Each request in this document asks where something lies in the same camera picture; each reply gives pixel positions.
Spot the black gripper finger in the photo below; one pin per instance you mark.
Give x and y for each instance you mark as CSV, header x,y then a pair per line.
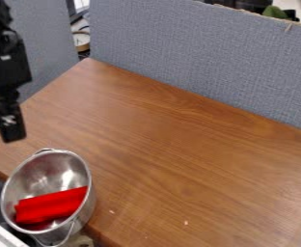
x,y
13,128

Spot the green object behind partition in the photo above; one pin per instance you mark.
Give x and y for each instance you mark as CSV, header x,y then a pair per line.
x,y
275,12

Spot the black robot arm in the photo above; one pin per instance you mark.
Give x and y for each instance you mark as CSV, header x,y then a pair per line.
x,y
6,20

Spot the red plastic block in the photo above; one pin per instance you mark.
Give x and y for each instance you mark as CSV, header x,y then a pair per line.
x,y
50,206

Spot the grey fabric partition panel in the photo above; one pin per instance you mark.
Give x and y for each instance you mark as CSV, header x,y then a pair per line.
x,y
231,55

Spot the stainless steel pot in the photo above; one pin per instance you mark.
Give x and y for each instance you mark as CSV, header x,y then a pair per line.
x,y
50,171

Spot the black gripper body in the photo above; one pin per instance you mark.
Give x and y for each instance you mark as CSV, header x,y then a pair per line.
x,y
15,71

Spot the round wooden clock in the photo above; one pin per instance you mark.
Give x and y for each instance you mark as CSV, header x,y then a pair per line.
x,y
82,38

